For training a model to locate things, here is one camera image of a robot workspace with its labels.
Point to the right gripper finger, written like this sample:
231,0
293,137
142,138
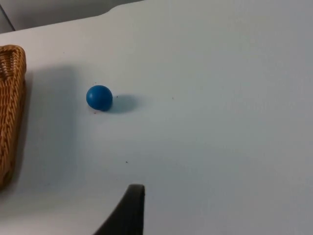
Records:
129,215

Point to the blue ball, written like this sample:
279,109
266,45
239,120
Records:
99,98

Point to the pale brown wicker basket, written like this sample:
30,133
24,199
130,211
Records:
11,110

